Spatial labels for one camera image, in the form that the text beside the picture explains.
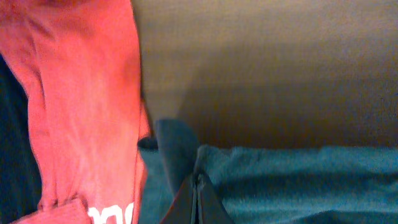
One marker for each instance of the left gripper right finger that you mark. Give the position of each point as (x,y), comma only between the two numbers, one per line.
(210,208)

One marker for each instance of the black Nike t-shirt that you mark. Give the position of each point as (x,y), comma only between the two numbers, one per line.
(325,185)

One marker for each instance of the black garment under red shirt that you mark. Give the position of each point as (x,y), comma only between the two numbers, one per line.
(21,184)

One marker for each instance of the red printed t-shirt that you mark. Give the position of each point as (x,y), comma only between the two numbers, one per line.
(79,65)

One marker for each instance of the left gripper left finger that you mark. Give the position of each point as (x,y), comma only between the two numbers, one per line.
(183,210)

